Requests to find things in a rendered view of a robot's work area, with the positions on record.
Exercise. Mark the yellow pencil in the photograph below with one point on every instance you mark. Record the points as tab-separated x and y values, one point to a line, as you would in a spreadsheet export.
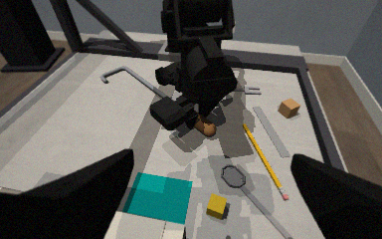
266	164

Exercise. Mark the yellow cube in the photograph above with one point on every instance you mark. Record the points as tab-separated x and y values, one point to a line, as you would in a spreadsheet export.
216	206

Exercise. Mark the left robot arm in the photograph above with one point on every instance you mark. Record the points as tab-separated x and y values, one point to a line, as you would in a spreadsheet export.
210	75

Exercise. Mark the grey flat bar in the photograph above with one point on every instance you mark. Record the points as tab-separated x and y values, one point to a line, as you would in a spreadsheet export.
271	132

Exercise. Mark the tan cube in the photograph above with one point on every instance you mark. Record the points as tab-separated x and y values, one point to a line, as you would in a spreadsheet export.
289	108

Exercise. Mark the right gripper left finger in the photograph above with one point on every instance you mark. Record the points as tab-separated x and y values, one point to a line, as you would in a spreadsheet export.
80	205

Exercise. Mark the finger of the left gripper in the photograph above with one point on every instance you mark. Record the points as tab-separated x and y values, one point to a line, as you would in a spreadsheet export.
204	108
191	120

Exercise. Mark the grey spoon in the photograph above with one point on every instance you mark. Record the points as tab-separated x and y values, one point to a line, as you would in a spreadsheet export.
233	176

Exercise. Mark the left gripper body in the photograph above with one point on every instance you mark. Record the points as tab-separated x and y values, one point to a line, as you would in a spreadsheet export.
169	113

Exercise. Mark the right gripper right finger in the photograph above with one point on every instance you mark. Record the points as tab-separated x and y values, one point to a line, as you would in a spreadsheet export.
344	206

